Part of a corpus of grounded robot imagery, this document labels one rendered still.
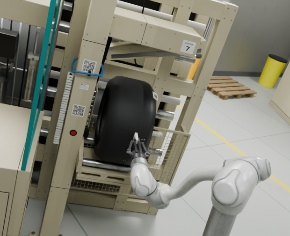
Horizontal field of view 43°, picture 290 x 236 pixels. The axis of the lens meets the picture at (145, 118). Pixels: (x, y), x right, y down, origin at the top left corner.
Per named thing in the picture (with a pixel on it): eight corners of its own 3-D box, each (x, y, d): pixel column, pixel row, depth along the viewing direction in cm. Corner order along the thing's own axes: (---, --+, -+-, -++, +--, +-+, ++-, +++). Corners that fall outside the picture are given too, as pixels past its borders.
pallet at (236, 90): (228, 80, 825) (229, 76, 820) (256, 98, 771) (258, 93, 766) (190, 80, 746) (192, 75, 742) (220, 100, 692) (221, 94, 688)
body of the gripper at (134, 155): (148, 158, 193) (146, 147, 201) (133, 156, 191) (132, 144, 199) (144, 168, 198) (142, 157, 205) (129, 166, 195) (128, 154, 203)
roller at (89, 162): (81, 159, 236) (80, 165, 234) (82, 156, 233) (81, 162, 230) (133, 167, 245) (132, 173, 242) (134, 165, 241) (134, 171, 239)
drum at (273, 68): (263, 80, 916) (275, 54, 886) (278, 89, 887) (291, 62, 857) (252, 80, 887) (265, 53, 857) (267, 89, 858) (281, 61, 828)
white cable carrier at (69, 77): (52, 143, 232) (67, 74, 212) (53, 139, 236) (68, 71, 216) (60, 144, 233) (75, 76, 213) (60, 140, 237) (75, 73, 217)
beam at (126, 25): (105, 36, 229) (111, 12, 223) (103, 25, 251) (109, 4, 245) (194, 59, 244) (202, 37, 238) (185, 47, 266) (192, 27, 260)
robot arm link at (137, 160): (134, 162, 186) (133, 154, 191) (128, 174, 191) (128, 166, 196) (150, 165, 189) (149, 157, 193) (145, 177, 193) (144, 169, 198)
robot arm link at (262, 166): (229, 152, 162) (218, 161, 151) (271, 148, 152) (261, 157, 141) (236, 181, 163) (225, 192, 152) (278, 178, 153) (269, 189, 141)
